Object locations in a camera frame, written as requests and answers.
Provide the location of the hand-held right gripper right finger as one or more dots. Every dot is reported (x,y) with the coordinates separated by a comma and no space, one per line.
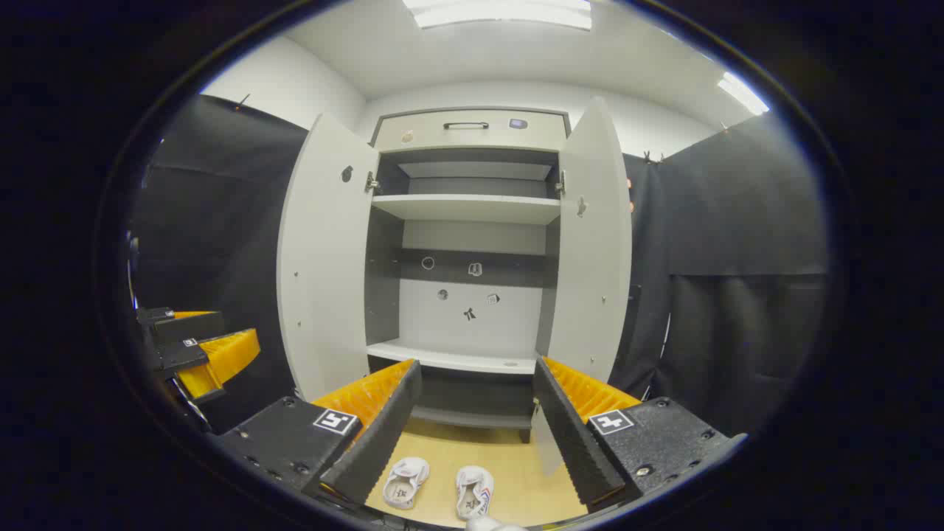
(571,435)

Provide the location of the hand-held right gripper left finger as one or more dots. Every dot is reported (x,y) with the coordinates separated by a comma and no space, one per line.
(383,435)

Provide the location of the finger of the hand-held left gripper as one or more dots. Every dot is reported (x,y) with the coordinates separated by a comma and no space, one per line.
(188,327)
(221,358)

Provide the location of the white shoe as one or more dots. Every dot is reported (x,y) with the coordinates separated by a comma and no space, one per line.
(473,493)
(405,483)

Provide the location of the white shoe cabinet door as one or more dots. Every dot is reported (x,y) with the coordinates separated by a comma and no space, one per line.
(594,258)
(324,258)

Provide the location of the white shoe cabinet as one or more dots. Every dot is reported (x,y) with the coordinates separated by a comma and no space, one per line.
(472,210)

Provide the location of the white cabinet drawer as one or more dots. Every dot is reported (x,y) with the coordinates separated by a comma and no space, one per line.
(472,140)

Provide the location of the black backdrop cloth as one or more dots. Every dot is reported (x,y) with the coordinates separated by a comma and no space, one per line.
(737,295)
(214,221)

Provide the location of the ceiling light panel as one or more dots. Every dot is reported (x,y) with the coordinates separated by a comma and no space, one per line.
(743,94)
(501,13)

